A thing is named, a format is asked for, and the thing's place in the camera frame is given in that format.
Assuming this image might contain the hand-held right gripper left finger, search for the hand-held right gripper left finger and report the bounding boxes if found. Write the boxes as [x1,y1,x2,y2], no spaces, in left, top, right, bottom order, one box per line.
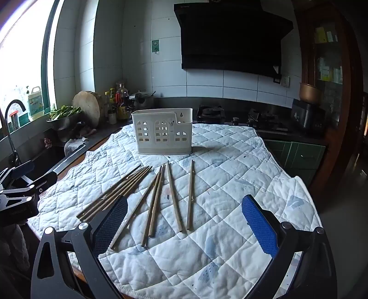
[30,195,128,299]

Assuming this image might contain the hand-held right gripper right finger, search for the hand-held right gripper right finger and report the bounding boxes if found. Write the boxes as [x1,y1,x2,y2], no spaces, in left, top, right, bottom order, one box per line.
[241,195,337,299]

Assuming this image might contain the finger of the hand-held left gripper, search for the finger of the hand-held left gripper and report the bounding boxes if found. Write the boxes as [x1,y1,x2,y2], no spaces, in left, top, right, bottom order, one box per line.
[17,172,57,199]
[0,160,35,190]

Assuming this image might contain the wooden chopstick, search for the wooden chopstick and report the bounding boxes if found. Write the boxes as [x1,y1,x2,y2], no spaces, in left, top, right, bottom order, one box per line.
[141,164,164,248]
[110,173,159,249]
[186,159,195,230]
[167,161,184,233]
[101,166,153,213]
[76,164,142,218]
[148,163,168,238]
[80,165,148,222]
[85,166,150,223]

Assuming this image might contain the white plastic utensil holder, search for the white plastic utensil holder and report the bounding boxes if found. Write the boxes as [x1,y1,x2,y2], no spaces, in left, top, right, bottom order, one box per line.
[131,108,194,155]

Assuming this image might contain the person's left forearm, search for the person's left forearm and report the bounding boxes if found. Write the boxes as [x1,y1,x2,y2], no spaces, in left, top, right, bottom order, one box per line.
[0,223,31,276]

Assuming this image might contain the dark kitchen sink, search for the dark kitchen sink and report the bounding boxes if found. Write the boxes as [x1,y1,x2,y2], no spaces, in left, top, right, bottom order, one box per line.
[0,135,87,187]

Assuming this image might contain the white dish rag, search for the white dish rag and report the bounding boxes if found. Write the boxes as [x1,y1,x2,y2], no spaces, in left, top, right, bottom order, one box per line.
[64,137,88,156]

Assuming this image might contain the metal bowl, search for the metal bowl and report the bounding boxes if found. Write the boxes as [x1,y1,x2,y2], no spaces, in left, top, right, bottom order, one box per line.
[47,112,84,142]

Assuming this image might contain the white quilted cloth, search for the white quilted cloth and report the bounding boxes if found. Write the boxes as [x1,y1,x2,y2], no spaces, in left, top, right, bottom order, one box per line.
[27,122,322,299]

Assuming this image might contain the white detergent bottle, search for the white detergent bottle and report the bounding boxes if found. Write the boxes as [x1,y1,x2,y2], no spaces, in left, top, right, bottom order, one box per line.
[27,86,44,121]

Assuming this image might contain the black curved faucet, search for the black curved faucet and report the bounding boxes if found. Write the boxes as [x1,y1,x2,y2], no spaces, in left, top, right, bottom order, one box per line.
[0,100,26,167]

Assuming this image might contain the green leafy vegetables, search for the green leafy vegetables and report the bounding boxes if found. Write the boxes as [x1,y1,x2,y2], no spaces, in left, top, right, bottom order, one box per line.
[49,105,82,120]

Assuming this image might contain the green base cabinet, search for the green base cabinet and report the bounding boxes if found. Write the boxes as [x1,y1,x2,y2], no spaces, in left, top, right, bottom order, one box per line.
[263,139,327,186]

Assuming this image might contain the round wooden cutting board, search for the round wooden cutting board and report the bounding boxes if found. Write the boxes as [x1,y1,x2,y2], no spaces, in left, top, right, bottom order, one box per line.
[72,91,101,127]

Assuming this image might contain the black gas stove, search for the black gas stove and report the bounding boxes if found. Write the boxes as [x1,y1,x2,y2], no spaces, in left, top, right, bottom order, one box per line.
[197,105,289,133]

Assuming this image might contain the black rice cooker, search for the black rice cooker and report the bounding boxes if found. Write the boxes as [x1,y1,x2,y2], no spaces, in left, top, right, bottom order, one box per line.
[291,99,325,130]

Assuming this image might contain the green-framed window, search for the green-framed window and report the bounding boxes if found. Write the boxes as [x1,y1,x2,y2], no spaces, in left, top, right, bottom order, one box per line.
[0,0,62,135]

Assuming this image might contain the metal cooking pot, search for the metal cooking pot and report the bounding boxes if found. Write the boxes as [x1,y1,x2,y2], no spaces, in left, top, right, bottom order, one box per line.
[135,91,156,111]

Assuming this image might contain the golden inner pot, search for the golden inner pot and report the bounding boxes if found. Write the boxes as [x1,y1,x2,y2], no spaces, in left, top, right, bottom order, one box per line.
[299,82,322,104]

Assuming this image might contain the wooden glass-door cabinet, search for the wooden glass-door cabinet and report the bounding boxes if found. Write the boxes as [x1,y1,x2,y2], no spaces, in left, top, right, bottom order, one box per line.
[296,6,363,184]

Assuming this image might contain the black range hood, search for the black range hood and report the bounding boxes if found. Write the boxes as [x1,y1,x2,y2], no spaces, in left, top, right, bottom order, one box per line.
[173,0,294,79]

